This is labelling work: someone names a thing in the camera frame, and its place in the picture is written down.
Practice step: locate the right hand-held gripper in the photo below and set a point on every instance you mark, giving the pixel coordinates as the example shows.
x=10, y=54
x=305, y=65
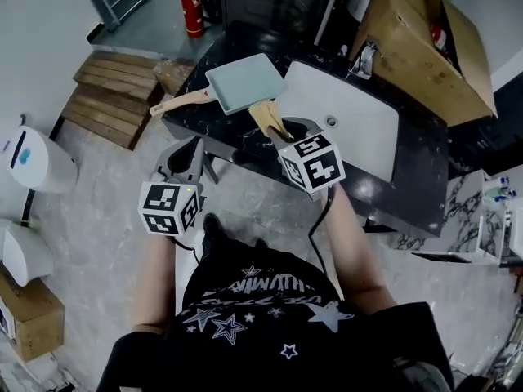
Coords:
x=318, y=166

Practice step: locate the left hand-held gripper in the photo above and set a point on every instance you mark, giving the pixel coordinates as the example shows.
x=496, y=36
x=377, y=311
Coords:
x=167, y=208

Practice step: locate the yellow sponge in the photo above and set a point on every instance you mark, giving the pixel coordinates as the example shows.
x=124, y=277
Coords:
x=265, y=114

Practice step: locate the person's left forearm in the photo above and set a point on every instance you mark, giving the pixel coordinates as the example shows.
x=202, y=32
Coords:
x=153, y=284

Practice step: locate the person's right forearm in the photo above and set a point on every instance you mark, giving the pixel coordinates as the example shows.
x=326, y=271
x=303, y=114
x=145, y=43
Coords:
x=355, y=251

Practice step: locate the white rectangular sink basin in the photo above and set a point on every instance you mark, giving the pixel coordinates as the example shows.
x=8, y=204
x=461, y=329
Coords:
x=359, y=108

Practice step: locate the person's black shoe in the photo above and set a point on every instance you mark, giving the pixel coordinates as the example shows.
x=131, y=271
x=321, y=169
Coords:
x=211, y=231
x=262, y=243

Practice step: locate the stained brown board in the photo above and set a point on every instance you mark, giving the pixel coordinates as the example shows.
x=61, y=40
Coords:
x=173, y=76

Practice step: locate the dark wooden pallet steps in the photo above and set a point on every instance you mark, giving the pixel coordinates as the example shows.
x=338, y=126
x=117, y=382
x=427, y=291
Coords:
x=110, y=100

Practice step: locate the chrome faucet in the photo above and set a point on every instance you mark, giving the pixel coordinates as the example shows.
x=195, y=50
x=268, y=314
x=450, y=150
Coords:
x=363, y=61

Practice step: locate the white drain pipe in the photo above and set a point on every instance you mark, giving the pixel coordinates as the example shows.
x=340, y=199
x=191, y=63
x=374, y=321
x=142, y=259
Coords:
x=329, y=10

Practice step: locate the black marble vanity counter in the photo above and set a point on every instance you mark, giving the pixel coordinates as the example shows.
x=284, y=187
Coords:
x=417, y=170

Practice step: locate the large open cardboard box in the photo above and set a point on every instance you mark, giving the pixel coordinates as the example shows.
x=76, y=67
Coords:
x=408, y=55

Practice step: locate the white round trash bin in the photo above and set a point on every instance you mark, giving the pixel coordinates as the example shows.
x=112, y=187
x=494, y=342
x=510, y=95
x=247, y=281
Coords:
x=41, y=161

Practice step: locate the red fire extinguisher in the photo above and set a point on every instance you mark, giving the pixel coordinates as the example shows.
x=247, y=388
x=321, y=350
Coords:
x=192, y=10

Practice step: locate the red canister in box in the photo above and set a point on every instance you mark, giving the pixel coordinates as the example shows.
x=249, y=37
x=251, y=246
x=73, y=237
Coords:
x=441, y=41

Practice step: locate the white toilet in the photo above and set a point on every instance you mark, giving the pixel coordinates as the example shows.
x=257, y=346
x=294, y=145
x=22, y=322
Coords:
x=24, y=255

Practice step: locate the black star-print shirt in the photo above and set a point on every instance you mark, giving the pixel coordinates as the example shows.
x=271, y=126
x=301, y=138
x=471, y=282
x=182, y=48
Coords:
x=265, y=333

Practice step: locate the white marble-pattern cabinet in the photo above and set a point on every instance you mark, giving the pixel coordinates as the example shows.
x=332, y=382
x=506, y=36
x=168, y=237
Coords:
x=470, y=219

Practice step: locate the small cardboard box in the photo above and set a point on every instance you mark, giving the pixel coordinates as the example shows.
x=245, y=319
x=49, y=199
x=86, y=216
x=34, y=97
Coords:
x=37, y=317

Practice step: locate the white pump bottle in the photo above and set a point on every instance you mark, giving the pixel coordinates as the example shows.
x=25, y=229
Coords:
x=500, y=190

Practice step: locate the white flat device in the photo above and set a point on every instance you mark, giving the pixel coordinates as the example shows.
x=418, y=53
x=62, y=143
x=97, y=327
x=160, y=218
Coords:
x=6, y=321

